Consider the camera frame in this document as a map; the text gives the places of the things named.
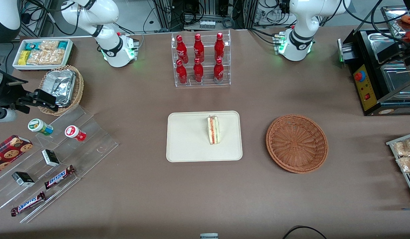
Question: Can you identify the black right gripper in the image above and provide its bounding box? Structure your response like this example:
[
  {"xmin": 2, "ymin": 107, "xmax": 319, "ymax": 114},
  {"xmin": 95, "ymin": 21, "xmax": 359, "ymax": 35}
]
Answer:
[{"xmin": 0, "ymin": 63, "xmax": 58, "ymax": 114}]

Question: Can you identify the triangle sandwich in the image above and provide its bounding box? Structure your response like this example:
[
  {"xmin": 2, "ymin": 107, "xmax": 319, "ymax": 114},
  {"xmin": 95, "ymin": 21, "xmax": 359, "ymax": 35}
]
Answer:
[{"xmin": 206, "ymin": 115, "xmax": 221, "ymax": 145}]

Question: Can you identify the aluminium foil tray stack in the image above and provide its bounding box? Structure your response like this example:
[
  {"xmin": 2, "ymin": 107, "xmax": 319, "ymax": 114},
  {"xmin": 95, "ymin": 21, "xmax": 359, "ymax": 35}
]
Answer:
[{"xmin": 42, "ymin": 69, "xmax": 76, "ymax": 108}]

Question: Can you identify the tan wicker basket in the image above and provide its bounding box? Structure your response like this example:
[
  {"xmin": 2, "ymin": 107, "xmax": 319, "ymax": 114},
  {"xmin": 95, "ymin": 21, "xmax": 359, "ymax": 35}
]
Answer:
[{"xmin": 38, "ymin": 65, "xmax": 84, "ymax": 116}]

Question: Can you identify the cream rectangular tray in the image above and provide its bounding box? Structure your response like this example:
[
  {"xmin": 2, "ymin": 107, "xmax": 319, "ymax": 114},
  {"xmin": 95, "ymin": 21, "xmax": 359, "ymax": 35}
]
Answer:
[{"xmin": 166, "ymin": 111, "xmax": 243, "ymax": 163}]

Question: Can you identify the round brown wicker basket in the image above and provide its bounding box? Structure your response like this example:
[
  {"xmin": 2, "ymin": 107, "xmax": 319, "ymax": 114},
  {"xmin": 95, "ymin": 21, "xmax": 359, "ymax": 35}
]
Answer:
[{"xmin": 265, "ymin": 114, "xmax": 328, "ymax": 174}]

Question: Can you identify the white plastic snack bin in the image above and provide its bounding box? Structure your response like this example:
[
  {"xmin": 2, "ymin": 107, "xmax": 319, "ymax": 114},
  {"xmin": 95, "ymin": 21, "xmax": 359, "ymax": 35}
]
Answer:
[{"xmin": 12, "ymin": 38, "xmax": 74, "ymax": 71}]

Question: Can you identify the yellow snack packet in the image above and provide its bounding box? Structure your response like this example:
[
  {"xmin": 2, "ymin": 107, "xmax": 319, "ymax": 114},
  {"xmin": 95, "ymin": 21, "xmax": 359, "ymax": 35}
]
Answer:
[{"xmin": 18, "ymin": 50, "xmax": 32, "ymax": 66}]

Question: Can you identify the large clear rice cracker bag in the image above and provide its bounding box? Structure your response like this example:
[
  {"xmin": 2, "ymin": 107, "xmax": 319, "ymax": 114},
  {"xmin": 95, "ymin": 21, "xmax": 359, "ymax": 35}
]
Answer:
[{"xmin": 26, "ymin": 49, "xmax": 65, "ymax": 66}]

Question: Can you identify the green lidded snack cup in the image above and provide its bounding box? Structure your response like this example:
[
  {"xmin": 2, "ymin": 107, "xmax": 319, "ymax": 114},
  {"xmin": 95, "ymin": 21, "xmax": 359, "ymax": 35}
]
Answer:
[{"xmin": 28, "ymin": 118, "xmax": 54, "ymax": 136}]

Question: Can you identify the small clear rice cracker bag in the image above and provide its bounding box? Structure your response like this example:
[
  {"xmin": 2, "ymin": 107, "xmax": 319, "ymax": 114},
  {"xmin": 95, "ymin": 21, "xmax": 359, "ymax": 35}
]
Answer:
[{"xmin": 39, "ymin": 40, "xmax": 60, "ymax": 51}]

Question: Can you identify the red lidded snack cup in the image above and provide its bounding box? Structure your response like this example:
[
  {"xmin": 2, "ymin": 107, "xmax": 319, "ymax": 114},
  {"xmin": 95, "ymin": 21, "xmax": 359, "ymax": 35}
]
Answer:
[{"xmin": 64, "ymin": 125, "xmax": 87, "ymax": 142}]

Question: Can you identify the red chocolate chip cookie box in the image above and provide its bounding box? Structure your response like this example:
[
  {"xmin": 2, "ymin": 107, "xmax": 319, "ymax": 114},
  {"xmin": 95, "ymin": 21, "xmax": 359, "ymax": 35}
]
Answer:
[{"xmin": 0, "ymin": 134, "xmax": 34, "ymax": 177}]

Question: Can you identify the small black carton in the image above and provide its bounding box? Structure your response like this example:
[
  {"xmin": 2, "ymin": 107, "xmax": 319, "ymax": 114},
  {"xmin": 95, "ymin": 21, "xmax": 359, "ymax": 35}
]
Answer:
[
  {"xmin": 41, "ymin": 149, "xmax": 60, "ymax": 167},
  {"xmin": 11, "ymin": 171, "xmax": 36, "ymax": 187}
]

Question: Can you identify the clear acrylic stepped display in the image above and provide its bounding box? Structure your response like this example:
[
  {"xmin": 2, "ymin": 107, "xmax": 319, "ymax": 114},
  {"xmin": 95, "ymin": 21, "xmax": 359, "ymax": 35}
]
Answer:
[{"xmin": 0, "ymin": 105, "xmax": 120, "ymax": 224}]

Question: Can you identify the Snickers chocolate bar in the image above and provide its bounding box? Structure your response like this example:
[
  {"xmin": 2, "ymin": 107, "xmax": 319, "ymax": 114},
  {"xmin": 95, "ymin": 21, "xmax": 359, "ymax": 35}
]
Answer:
[
  {"xmin": 10, "ymin": 191, "xmax": 46, "ymax": 217},
  {"xmin": 44, "ymin": 165, "xmax": 76, "ymax": 190}
]

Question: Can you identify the red cola bottle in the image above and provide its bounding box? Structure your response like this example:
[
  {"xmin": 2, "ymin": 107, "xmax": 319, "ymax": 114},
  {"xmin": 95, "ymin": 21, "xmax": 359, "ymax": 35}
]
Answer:
[
  {"xmin": 176, "ymin": 35, "xmax": 189, "ymax": 64},
  {"xmin": 176, "ymin": 59, "xmax": 188, "ymax": 85},
  {"xmin": 214, "ymin": 32, "xmax": 225, "ymax": 62},
  {"xmin": 193, "ymin": 57, "xmax": 205, "ymax": 83},
  {"xmin": 193, "ymin": 33, "xmax": 205, "ymax": 63},
  {"xmin": 213, "ymin": 57, "xmax": 225, "ymax": 83}
]

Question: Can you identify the clear acrylic bottle rack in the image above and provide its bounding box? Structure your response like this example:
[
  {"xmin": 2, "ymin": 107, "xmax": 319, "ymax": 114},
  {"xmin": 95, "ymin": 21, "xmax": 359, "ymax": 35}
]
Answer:
[{"xmin": 171, "ymin": 30, "xmax": 232, "ymax": 88}]

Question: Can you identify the black machine with yellow panel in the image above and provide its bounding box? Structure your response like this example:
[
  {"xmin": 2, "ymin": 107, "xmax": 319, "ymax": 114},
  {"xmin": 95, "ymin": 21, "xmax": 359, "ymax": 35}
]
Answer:
[{"xmin": 337, "ymin": 28, "xmax": 410, "ymax": 116}]

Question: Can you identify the clear bag of puffed snacks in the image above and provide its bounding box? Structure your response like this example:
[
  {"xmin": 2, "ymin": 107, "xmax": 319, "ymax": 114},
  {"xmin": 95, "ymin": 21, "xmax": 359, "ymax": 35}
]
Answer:
[
  {"xmin": 392, "ymin": 137, "xmax": 410, "ymax": 157},
  {"xmin": 395, "ymin": 155, "xmax": 410, "ymax": 174}
]

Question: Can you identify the black cable loop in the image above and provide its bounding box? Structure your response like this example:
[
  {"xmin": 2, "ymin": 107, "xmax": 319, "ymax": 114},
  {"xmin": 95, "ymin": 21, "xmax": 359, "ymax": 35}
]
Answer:
[{"xmin": 282, "ymin": 225, "xmax": 327, "ymax": 239}]

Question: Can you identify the grey wire rack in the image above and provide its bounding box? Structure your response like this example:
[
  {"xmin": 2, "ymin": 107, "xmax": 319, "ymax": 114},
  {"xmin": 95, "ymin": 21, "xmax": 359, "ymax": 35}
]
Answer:
[{"xmin": 386, "ymin": 132, "xmax": 410, "ymax": 203}]

